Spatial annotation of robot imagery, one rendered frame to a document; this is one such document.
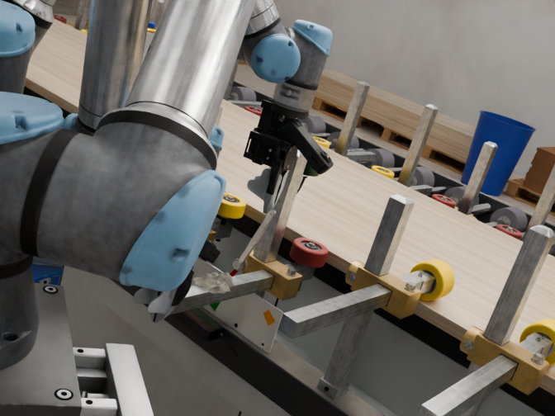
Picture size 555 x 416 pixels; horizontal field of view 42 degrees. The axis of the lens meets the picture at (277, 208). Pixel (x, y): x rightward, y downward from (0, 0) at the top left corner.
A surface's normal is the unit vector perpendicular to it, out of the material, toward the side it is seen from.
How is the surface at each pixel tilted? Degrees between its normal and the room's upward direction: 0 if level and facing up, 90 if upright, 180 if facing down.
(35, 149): 37
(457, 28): 90
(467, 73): 90
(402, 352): 90
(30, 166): 51
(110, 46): 107
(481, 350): 90
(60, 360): 0
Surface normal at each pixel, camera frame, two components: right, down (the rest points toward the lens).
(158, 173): 0.31, -0.48
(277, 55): 0.24, 0.38
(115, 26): -0.01, 0.59
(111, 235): -0.04, 0.29
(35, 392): 0.29, -0.91
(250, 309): -0.61, 0.07
